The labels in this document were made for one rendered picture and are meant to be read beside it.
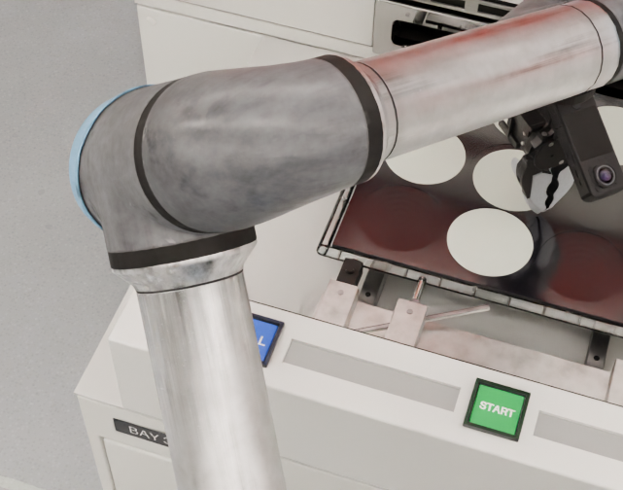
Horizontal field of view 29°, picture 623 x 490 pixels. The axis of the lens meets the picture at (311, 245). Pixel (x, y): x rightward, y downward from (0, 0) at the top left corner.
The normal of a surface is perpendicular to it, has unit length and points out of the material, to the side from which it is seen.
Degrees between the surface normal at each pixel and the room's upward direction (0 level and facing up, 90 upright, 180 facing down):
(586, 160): 29
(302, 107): 24
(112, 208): 66
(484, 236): 0
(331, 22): 90
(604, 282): 0
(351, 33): 90
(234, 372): 48
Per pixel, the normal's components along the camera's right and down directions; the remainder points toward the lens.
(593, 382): 0.01, -0.62
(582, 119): 0.22, -0.19
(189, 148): -0.36, 0.09
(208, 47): -0.32, 0.75
